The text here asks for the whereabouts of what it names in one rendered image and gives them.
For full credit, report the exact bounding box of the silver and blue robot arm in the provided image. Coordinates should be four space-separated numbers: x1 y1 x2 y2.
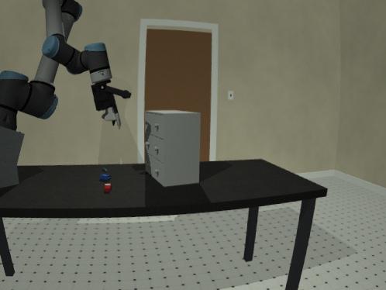
0 0 112 131

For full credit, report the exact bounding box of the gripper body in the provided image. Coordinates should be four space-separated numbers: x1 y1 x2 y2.
91 80 114 111

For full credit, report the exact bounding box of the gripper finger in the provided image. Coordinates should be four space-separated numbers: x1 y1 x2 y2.
105 97 121 129
102 109 115 125

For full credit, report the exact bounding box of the grey chest of drawers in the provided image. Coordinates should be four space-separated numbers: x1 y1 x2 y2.
145 110 201 187

